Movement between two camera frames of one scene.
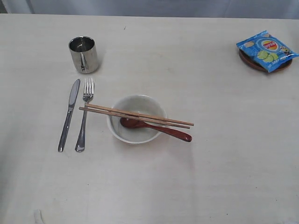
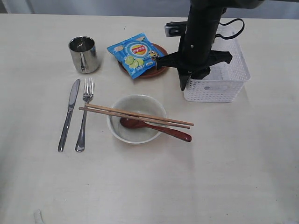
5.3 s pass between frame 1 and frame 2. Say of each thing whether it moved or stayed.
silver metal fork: stayed
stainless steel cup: stayed
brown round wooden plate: moved
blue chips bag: moved
